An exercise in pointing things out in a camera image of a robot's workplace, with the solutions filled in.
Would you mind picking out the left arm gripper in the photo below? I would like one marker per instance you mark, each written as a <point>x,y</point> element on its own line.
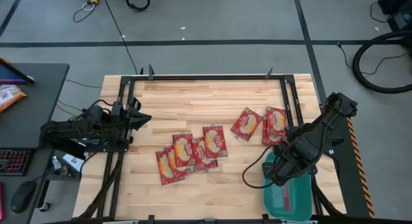
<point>120,116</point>

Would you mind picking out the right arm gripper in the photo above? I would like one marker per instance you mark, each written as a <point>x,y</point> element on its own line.
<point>289,158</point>

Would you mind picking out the green plastic basket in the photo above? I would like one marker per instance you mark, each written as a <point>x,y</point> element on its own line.
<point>296,201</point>

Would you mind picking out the red popcorn bag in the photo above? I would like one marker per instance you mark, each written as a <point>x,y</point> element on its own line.
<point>183,150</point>
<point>215,142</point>
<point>276,121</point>
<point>171,158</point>
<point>201,158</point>
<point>269,139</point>
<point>247,123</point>
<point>164,172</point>

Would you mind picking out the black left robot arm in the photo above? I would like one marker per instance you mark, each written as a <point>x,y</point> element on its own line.
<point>61,130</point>

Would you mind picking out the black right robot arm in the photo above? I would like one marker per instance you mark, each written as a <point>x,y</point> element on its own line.
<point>338,108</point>

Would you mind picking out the black base with hazard stripes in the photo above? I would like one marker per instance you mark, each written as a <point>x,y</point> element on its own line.
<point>347,172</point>

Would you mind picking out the white labelled box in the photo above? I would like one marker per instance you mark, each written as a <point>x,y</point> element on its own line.
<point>72,161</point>

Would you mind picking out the black office desk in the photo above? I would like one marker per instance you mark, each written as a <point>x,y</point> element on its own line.
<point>32,121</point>

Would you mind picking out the orange snack bag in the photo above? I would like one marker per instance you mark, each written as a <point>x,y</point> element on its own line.
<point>9,97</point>

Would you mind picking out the black caster wheel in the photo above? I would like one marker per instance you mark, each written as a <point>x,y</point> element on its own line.
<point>45,207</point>

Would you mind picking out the black keyboard with red backlight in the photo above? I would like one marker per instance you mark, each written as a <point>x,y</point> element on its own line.
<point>14,162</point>

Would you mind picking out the black computer mouse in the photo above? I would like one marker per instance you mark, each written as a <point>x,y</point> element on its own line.
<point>23,196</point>

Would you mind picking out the black equipment box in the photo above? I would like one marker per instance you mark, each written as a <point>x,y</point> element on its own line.
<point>399,8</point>

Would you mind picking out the black aluminium rig frame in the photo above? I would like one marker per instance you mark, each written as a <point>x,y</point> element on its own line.
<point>209,78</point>

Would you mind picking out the tablet screen with black frame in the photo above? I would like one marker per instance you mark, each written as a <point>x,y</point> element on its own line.
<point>14,76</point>

